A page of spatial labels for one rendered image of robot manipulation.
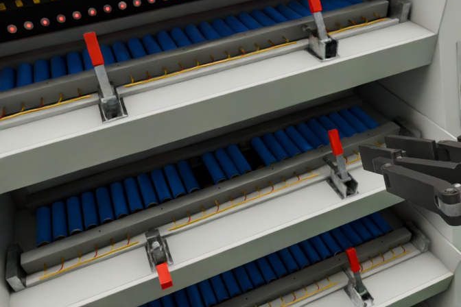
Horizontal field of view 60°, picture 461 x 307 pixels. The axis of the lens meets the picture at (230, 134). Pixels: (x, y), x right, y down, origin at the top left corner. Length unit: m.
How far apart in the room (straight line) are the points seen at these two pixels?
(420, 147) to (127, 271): 0.36
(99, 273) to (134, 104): 0.21
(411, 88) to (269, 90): 0.26
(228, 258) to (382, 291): 0.28
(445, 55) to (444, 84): 0.04
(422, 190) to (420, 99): 0.32
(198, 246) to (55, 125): 0.22
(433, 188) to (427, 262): 0.43
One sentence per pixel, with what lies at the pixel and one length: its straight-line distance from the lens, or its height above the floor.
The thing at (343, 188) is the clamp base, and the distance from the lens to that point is 0.56.
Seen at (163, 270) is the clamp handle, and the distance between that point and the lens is 0.46.
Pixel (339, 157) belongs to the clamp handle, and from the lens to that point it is 0.56.
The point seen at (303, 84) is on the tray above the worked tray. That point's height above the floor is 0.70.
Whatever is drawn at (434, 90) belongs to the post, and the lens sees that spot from 0.63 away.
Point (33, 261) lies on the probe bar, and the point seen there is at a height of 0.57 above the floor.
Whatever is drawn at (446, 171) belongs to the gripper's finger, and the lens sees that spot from 0.37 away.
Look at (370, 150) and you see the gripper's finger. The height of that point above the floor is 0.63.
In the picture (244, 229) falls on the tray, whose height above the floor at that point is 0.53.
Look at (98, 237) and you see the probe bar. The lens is 0.54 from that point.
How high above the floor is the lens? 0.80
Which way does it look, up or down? 17 degrees down
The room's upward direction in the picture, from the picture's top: 13 degrees counter-clockwise
